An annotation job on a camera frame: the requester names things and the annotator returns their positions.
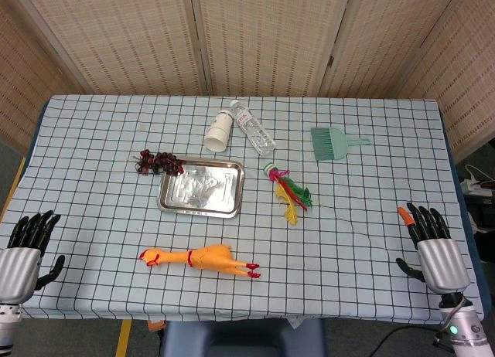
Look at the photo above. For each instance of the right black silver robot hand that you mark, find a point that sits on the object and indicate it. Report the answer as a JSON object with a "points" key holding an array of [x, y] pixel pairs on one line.
{"points": [[441, 262]]}

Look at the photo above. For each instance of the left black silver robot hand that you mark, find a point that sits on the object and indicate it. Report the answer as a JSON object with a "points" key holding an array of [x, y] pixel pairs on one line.
{"points": [[17, 272]]}

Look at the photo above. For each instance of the yellow rubber chicken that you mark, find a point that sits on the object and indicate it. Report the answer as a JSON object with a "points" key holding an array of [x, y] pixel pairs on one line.
{"points": [[209, 258]]}

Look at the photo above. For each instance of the mint green hand brush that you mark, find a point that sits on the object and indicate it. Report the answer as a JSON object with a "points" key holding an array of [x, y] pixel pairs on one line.
{"points": [[328, 144]]}

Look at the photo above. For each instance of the white power strip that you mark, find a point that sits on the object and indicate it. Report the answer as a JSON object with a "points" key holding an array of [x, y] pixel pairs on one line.
{"points": [[473, 187]]}

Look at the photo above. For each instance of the blue checkered tablecloth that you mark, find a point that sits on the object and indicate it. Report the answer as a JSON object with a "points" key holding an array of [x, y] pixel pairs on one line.
{"points": [[96, 133]]}

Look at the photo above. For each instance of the colourful feather shuttlecock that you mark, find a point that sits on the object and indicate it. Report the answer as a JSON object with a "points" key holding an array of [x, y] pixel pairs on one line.
{"points": [[290, 189]]}

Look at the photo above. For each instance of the dark red grape bunch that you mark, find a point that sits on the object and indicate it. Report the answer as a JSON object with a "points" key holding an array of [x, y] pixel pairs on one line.
{"points": [[160, 162]]}

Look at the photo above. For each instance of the stainless steel tray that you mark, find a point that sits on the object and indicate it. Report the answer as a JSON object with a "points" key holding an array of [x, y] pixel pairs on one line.
{"points": [[201, 189]]}

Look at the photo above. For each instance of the blue padded seat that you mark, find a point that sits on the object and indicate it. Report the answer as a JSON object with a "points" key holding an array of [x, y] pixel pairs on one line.
{"points": [[247, 337]]}

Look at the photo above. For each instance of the clear plastic water bottle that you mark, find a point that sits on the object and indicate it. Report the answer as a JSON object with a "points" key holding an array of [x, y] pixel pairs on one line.
{"points": [[255, 131]]}

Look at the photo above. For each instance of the white paper cup stack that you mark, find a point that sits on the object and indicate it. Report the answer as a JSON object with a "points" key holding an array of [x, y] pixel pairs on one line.
{"points": [[218, 133]]}

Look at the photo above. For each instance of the woven folding screen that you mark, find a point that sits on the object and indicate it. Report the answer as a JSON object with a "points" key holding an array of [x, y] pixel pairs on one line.
{"points": [[267, 36]]}

